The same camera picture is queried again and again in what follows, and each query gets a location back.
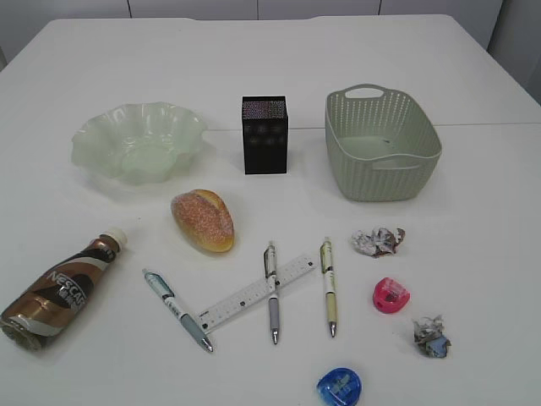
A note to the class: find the sugared bread roll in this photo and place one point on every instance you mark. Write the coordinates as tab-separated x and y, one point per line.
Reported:
204	218

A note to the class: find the black mesh pen holder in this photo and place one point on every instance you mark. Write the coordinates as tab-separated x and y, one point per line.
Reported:
265	134

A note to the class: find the paper ball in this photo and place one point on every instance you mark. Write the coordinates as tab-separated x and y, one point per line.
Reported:
428	334
380	242

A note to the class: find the blue grey ballpoint pen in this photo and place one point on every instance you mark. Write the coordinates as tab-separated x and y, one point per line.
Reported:
159	285

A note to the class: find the green wavy glass plate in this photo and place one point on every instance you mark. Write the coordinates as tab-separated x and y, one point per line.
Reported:
141	143

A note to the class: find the clear plastic ruler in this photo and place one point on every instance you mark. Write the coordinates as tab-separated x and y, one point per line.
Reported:
222	312

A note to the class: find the olive green ballpoint pen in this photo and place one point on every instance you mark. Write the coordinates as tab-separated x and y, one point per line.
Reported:
326	263

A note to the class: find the blue pencil sharpener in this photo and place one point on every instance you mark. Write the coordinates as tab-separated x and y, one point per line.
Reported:
340	387

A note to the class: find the pink pencil sharpener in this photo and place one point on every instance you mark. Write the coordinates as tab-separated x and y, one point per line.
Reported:
390	296

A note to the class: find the green plastic woven basket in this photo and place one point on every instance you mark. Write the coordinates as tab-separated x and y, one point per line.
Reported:
380	143

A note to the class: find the brown Nescafe coffee bottle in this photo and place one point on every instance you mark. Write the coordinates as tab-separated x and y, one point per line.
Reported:
46	308

